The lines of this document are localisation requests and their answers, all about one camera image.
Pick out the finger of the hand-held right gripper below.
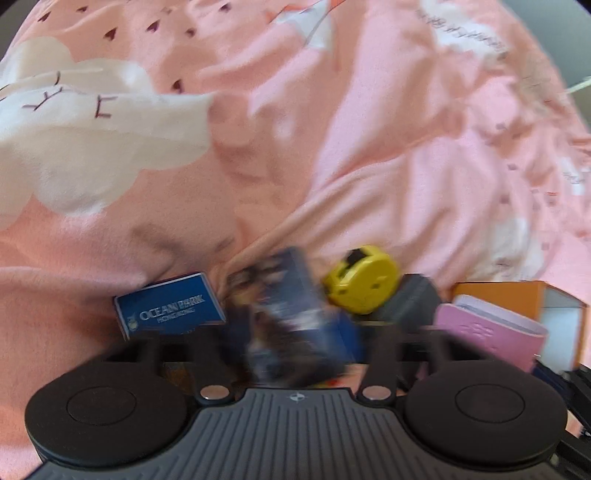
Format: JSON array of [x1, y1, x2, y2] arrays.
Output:
[[536, 363, 591, 407]]

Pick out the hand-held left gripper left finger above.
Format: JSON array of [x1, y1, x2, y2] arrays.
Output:
[[102, 324, 243, 403]]

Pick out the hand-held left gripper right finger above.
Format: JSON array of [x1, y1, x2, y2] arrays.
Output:
[[358, 323, 468, 403]]

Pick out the dark blue printed box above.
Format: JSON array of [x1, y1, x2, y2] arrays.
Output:
[[222, 246, 366, 389]]

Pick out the orange box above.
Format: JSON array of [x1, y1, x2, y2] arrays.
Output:
[[450, 281, 591, 371]]

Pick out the blue card box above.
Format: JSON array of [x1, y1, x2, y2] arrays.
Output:
[[114, 272, 227, 341]]

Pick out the black box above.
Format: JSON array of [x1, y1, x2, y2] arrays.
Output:
[[369, 273, 443, 329]]

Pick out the yellow tape measure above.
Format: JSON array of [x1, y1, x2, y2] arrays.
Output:
[[324, 246, 399, 315]]

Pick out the pink notebook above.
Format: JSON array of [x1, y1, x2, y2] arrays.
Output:
[[434, 295, 550, 373]]

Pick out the pink printed blanket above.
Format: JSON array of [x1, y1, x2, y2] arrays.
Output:
[[0, 0, 591, 467]]

